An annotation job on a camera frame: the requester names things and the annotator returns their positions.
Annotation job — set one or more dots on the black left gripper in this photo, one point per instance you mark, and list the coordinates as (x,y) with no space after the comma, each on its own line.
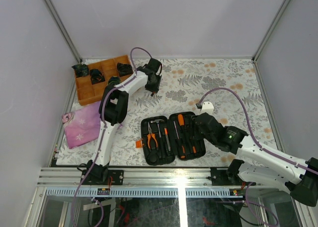
(153,88)

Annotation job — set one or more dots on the black plastic tool case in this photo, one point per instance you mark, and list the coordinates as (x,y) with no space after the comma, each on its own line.
(162,155)

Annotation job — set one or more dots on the long orange black screwdriver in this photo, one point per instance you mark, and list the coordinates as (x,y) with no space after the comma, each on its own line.
(179,125)

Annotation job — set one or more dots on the thick orange black screwdriver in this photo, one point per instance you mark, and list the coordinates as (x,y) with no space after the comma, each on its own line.
(182,149)

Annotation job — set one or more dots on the orange utility knife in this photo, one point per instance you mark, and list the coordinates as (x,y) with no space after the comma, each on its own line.
(167,139)

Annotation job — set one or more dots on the claw hammer black handle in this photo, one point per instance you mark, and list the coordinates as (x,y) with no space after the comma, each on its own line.
(157,121)

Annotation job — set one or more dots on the orange black needle-nose pliers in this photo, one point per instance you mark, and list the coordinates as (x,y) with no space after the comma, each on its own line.
(152,142)

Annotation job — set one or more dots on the orange case latch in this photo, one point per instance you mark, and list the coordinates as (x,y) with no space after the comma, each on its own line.
(139,144)

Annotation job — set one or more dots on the purple cloth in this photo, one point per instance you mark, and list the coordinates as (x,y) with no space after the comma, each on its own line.
(82,126)

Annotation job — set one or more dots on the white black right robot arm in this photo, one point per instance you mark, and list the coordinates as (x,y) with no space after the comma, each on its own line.
(295,176)

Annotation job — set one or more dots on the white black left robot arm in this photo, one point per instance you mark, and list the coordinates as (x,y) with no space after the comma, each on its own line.
(113,111)

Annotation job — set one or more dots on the black rolled tape right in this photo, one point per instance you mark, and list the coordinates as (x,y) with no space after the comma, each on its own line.
(124,69)

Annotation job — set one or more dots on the blue yellow rolled tape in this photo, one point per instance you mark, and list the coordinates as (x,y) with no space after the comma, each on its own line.
(114,80)

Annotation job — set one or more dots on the black orange rolled tape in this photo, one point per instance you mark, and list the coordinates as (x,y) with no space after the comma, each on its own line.
(96,76)

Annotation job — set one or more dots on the orange wooden compartment tray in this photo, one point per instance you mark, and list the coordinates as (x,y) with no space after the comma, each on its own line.
(90,93)

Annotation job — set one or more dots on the dark rolled tape far left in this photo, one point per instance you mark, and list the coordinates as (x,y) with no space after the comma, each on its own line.
(81,70)

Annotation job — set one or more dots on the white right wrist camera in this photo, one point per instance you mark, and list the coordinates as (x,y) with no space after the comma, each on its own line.
(205,107)

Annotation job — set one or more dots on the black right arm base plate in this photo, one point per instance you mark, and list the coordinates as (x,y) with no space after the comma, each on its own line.
(219,177)

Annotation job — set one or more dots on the grey slotted cable duct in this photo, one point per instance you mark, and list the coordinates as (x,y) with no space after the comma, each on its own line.
(141,192)

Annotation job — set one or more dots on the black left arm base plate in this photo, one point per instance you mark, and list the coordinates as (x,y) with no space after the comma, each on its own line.
(109,177)

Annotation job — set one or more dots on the aluminium front rail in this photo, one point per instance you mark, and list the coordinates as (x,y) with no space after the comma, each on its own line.
(139,177)

